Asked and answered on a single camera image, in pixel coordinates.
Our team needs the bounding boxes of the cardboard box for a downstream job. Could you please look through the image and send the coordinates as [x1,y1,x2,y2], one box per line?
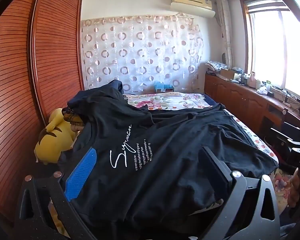
[220,68,237,79]

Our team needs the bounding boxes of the floral bed sheet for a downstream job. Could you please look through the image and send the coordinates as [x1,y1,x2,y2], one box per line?
[122,91,227,112]

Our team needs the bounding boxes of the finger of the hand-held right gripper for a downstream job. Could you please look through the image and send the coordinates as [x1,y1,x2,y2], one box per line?
[270,127,300,151]

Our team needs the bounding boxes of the window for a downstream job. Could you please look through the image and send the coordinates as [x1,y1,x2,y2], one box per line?
[240,0,300,103]

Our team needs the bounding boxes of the navy blanket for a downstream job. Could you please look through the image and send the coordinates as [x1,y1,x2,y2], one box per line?
[206,96,225,108]

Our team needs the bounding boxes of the blue plastic bag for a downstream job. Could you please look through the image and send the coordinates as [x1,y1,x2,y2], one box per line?
[154,80,174,93]

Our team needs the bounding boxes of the pale window curtain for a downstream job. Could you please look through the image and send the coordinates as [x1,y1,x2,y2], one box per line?
[216,0,234,68]

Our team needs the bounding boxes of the wooden side cabinet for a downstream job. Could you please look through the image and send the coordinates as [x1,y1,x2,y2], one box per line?
[204,71,300,140]

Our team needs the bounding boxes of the orange fruit print sheet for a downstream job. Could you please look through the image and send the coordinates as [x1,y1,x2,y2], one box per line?
[225,110,279,167]

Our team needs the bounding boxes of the wall air conditioner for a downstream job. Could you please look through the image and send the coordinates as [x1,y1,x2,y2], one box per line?
[170,0,215,18]

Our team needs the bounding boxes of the yellow plush toy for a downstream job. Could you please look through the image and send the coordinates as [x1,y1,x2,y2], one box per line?
[34,107,77,165]

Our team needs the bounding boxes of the floral floor mat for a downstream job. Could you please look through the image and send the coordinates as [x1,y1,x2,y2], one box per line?
[274,167,297,200]

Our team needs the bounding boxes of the black printed t-shirt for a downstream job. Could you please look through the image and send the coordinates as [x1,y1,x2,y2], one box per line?
[57,87,279,233]

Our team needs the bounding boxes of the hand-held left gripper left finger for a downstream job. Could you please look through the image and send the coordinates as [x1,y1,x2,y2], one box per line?
[14,147,98,240]

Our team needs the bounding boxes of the navy folded garment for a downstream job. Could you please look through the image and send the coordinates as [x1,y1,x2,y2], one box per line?
[67,79,125,108]

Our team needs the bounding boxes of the circle patterned wall curtain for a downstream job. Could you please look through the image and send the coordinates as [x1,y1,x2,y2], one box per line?
[80,14,204,95]

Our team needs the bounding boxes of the folded patterned cloth stack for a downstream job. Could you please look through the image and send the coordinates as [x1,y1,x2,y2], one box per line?
[205,60,229,74]

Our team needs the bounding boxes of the wooden louvered wardrobe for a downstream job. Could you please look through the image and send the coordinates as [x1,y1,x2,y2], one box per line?
[0,0,85,220]

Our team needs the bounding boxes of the brown lace garment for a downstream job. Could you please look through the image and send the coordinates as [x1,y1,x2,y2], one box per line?
[62,106,87,130]

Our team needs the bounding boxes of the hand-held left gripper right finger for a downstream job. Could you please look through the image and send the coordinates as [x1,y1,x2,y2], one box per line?
[197,146,280,240]

